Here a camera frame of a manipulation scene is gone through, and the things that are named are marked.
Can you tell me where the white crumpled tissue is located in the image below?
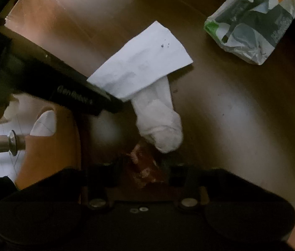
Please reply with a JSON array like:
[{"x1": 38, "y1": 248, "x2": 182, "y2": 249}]
[{"x1": 130, "y1": 75, "x2": 184, "y2": 154}]

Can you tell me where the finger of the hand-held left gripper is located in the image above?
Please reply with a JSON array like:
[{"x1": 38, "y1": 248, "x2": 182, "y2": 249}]
[{"x1": 103, "y1": 94, "x2": 124, "y2": 114}]

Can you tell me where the white paper sheet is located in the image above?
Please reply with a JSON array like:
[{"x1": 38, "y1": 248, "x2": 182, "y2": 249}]
[{"x1": 87, "y1": 20, "x2": 193, "y2": 102}]

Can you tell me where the green white plastic bag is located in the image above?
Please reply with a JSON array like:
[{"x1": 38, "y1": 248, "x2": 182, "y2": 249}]
[{"x1": 203, "y1": 0, "x2": 295, "y2": 65}]

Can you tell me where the brown snack wrapper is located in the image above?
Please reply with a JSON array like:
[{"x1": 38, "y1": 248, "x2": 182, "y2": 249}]
[{"x1": 123, "y1": 142, "x2": 167, "y2": 189}]

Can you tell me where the orange slipper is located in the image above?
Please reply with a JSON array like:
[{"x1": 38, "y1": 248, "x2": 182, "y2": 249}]
[{"x1": 14, "y1": 105, "x2": 81, "y2": 189}]

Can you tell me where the metal pole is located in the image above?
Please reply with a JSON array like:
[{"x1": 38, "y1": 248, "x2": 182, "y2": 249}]
[{"x1": 0, "y1": 129, "x2": 26, "y2": 156}]

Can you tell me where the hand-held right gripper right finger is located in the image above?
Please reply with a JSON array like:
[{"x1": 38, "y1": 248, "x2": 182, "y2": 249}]
[{"x1": 163, "y1": 159, "x2": 208, "y2": 212}]

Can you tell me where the person's white sock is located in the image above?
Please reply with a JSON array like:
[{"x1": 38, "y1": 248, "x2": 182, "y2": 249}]
[{"x1": 3, "y1": 94, "x2": 57, "y2": 137}]

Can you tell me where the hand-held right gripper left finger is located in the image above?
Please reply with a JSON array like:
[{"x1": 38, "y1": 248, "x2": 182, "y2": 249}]
[{"x1": 85, "y1": 158, "x2": 123, "y2": 211}]

